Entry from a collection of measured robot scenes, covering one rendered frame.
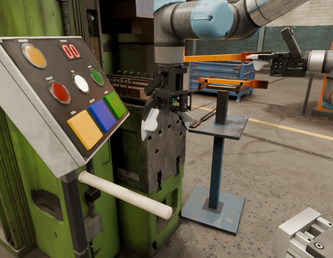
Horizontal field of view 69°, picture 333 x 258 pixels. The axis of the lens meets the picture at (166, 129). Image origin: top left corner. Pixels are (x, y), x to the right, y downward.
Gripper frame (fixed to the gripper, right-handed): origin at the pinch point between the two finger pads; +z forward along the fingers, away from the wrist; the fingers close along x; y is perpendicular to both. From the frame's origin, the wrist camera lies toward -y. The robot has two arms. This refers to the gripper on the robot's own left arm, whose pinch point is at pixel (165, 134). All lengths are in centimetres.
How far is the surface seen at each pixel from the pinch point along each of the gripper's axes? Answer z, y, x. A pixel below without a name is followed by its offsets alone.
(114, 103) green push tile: -8.1, -11.7, -10.2
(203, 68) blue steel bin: 37, -330, 296
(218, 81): -1, -53, 70
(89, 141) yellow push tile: -5.5, 5.7, -22.6
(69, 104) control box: -12.7, 0.3, -24.7
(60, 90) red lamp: -15.9, -0.3, -26.0
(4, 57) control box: -23.2, 1.9, -34.4
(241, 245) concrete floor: 93, -16, 65
